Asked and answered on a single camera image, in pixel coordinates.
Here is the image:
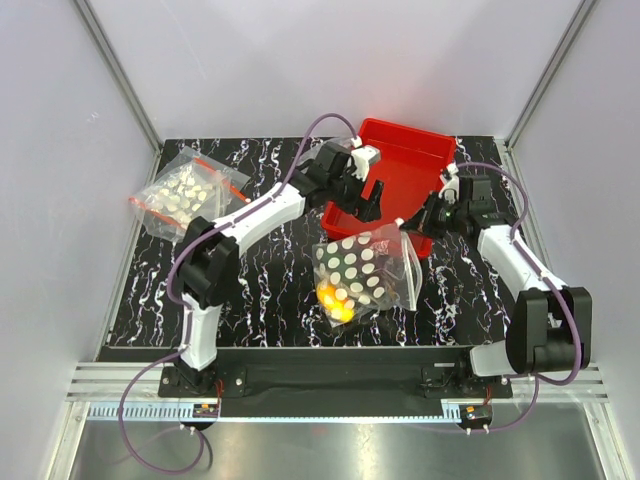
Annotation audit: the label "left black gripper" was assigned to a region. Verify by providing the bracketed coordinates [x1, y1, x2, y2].
[326, 165, 383, 223]

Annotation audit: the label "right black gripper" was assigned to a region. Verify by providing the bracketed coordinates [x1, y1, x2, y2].
[399, 192, 467, 241]

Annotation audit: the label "polka dot zip bag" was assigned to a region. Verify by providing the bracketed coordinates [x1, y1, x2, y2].
[312, 218, 423, 327]

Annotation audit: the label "yellow toy mango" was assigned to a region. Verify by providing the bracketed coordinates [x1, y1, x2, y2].
[316, 282, 355, 324]

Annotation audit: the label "purple toy grapes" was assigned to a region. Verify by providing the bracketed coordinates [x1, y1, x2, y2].
[365, 238, 407, 296]

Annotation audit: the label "green toy cucumber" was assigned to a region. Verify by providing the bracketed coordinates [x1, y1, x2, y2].
[319, 246, 350, 273]

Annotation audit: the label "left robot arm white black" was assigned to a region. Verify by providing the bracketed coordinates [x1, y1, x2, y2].
[167, 141, 384, 396]

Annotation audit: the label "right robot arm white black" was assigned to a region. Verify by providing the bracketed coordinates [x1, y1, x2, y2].
[403, 173, 592, 397]

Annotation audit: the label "red zipper clear bag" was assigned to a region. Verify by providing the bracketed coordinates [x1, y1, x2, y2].
[129, 147, 250, 243]

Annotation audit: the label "red plastic tray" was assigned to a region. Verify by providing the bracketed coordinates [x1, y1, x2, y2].
[321, 118, 457, 240]

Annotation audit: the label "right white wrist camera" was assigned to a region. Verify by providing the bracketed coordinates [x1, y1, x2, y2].
[438, 163, 459, 204]

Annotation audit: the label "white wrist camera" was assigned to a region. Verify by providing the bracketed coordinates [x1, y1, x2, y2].
[350, 137, 381, 181]
[438, 163, 459, 204]

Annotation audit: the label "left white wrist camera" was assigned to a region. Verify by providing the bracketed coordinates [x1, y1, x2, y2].
[350, 137, 381, 181]

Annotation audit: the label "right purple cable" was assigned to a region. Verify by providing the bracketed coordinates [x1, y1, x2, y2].
[409, 160, 586, 432]

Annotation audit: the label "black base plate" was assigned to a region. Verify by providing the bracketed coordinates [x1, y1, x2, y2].
[158, 346, 513, 421]

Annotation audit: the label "slotted cable duct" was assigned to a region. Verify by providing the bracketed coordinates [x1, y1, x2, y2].
[88, 403, 461, 422]

